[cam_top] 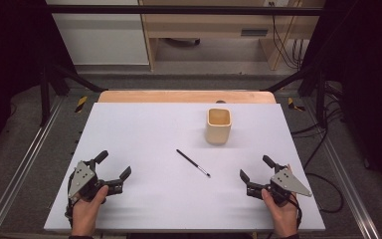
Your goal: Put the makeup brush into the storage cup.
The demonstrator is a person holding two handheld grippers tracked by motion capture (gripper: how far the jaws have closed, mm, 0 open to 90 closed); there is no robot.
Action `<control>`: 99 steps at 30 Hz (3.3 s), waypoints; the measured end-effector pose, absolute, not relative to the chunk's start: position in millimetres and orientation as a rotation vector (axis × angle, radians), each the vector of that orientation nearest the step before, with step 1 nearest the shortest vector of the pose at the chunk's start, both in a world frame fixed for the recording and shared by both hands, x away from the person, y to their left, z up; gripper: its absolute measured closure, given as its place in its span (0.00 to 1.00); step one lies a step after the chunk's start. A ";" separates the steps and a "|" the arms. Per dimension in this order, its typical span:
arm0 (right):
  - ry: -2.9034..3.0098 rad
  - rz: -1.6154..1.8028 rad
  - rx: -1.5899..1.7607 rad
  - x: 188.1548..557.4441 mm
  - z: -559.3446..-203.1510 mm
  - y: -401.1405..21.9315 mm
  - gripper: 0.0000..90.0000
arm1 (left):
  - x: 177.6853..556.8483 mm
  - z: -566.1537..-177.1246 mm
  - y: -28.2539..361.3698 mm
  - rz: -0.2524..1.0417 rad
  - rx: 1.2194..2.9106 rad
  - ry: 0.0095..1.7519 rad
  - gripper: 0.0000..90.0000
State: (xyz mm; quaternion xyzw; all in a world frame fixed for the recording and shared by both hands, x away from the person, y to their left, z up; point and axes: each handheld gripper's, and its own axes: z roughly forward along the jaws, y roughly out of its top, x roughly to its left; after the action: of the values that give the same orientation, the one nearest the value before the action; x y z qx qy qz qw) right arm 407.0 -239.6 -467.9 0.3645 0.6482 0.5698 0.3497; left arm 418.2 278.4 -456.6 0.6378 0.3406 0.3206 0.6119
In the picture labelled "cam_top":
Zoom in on person's left hand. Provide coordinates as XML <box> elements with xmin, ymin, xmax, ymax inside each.
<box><xmin>71</xmin><ymin>184</ymin><xmax>110</xmax><ymax>237</ymax></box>

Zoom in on black hanging cables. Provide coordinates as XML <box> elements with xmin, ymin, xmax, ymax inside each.
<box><xmin>268</xmin><ymin>1</ymin><xmax>307</xmax><ymax>72</ymax></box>

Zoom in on black metal frame stand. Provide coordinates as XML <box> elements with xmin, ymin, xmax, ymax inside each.
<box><xmin>39</xmin><ymin>63</ymin><xmax>109</xmax><ymax>127</ymax></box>
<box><xmin>261</xmin><ymin>64</ymin><xmax>330</xmax><ymax>129</ymax></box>

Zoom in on grey label plate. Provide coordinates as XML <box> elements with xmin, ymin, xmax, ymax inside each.
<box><xmin>240</xmin><ymin>28</ymin><xmax>270</xmax><ymax>38</ymax></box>

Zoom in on light wooden desk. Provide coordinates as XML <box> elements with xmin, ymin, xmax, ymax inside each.
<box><xmin>138</xmin><ymin>0</ymin><xmax>326</xmax><ymax>72</ymax></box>

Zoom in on dark object under desk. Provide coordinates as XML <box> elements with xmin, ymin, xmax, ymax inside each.
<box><xmin>163</xmin><ymin>37</ymin><xmax>202</xmax><ymax>48</ymax></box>

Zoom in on black floor cable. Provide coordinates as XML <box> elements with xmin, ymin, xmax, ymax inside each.
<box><xmin>289</xmin><ymin>81</ymin><xmax>346</xmax><ymax>214</ymax></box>

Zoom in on hand-held gripper cable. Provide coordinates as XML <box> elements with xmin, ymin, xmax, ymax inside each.
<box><xmin>287</xmin><ymin>192</ymin><xmax>303</xmax><ymax>231</ymax></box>
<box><xmin>64</xmin><ymin>172</ymin><xmax>76</xmax><ymax>229</ymax></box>

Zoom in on right hand-held gripper cable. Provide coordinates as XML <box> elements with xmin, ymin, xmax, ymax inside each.
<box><xmin>287</xmin><ymin>192</ymin><xmax>303</xmax><ymax>231</ymax></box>

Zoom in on beige square pen holder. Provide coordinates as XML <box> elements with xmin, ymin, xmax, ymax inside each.
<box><xmin>205</xmin><ymin>107</ymin><xmax>233</xmax><ymax>145</ymax></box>

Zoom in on person's right hand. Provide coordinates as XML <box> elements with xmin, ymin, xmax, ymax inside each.
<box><xmin>261</xmin><ymin>163</ymin><xmax>300</xmax><ymax>238</ymax></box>

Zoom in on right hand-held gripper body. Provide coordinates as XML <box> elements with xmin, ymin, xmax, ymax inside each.
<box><xmin>246</xmin><ymin>163</ymin><xmax>313</xmax><ymax>206</ymax></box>

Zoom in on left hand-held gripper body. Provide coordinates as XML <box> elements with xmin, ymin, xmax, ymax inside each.
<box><xmin>67</xmin><ymin>158</ymin><xmax>124</xmax><ymax>200</ymax></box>

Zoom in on black horizontal frame bar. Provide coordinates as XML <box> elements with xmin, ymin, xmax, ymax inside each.
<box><xmin>46</xmin><ymin>4</ymin><xmax>326</xmax><ymax>17</ymax></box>

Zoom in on black curtain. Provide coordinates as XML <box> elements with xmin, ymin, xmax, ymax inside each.
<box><xmin>299</xmin><ymin>0</ymin><xmax>382</xmax><ymax>203</ymax></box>
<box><xmin>0</xmin><ymin>0</ymin><xmax>78</xmax><ymax>167</ymax></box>

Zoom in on yellow black hazard tape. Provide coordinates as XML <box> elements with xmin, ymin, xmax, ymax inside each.
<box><xmin>286</xmin><ymin>97</ymin><xmax>306</xmax><ymax>113</ymax></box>
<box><xmin>75</xmin><ymin>95</ymin><xmax>90</xmax><ymax>114</ymax></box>

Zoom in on white cabinet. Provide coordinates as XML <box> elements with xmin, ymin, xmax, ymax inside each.
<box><xmin>45</xmin><ymin>0</ymin><xmax>150</xmax><ymax>67</ymax></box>

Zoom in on left hand-held gripper cable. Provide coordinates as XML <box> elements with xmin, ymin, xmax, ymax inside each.
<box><xmin>64</xmin><ymin>172</ymin><xmax>76</xmax><ymax>229</ymax></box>

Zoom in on black pen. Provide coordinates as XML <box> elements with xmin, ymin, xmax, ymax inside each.
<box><xmin>175</xmin><ymin>148</ymin><xmax>212</xmax><ymax>178</ymax></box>

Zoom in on aluminium floor rail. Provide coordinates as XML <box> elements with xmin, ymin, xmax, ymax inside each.
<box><xmin>0</xmin><ymin>96</ymin><xmax>66</xmax><ymax>239</ymax></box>
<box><xmin>302</xmin><ymin>99</ymin><xmax>382</xmax><ymax>239</ymax></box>

